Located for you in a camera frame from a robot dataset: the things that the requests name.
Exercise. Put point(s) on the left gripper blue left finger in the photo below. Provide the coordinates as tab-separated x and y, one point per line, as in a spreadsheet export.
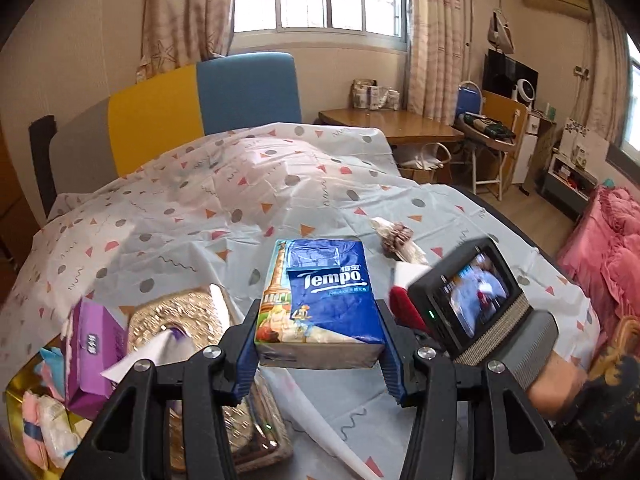
240	358

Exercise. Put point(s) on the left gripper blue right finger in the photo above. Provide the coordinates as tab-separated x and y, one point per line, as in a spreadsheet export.
397	358

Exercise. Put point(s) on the red christmas sock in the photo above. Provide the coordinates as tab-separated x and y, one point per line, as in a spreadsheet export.
404	311

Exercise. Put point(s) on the blue tempo tissue pack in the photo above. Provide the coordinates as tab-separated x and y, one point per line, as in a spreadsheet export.
318	310

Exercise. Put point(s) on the dusty pink scrunchie with cloth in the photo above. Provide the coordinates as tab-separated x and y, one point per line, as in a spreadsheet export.
397	241

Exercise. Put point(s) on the blue plush toy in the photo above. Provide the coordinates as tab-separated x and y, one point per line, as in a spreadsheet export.
52	373

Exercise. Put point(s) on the pink fluffy sock roll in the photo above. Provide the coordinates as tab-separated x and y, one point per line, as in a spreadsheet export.
32	435

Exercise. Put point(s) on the white packaged wipes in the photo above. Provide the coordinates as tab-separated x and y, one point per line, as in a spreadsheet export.
59	439

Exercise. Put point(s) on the patterned sleeve forearm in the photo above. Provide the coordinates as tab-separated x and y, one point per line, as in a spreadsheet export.
599	433

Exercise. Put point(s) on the person right hand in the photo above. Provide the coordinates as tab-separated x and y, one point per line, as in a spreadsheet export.
556	387

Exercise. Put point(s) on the ornate gold tissue box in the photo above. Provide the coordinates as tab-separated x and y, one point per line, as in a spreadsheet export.
180	334

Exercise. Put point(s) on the pink ruffled bedspread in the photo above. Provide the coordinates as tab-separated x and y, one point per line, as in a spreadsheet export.
602	255

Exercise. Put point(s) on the patterned plastic tablecloth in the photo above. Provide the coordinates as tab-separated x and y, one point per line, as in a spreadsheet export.
214	210

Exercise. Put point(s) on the purple tissue box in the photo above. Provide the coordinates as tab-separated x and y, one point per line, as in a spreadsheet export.
93	341

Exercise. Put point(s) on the white low shelf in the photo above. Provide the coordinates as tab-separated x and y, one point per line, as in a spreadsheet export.
568	186

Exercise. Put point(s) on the white basket under desk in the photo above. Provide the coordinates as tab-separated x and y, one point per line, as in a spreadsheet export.
427	157

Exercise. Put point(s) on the gold metal tray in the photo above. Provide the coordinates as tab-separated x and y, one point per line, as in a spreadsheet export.
27	379

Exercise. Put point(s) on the wooden desk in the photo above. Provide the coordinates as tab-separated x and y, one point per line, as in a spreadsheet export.
399	127

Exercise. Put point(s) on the blue folding chair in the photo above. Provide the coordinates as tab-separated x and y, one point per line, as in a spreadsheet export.
496	129

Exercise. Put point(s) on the grey yellow blue headboard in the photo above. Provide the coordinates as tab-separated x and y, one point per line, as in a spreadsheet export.
131	127

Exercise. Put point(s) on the packages on desk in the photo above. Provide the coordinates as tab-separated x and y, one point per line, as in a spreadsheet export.
367	94

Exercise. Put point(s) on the white round fan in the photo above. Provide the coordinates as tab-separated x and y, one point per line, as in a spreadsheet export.
524	92

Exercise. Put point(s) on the black television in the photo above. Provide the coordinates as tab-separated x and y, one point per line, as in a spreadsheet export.
501	73

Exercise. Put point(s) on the black rolled mat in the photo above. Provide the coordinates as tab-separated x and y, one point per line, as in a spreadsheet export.
41	132

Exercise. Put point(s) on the left floral curtain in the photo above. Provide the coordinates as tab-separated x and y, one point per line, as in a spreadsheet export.
177	33

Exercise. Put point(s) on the floral curtain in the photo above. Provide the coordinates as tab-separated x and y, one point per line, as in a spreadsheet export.
177	33
436	37

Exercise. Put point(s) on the right floral curtain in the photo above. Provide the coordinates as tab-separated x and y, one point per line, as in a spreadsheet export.
436	37

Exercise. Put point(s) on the gripper mounted camera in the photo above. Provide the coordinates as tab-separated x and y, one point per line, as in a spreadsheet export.
470	301

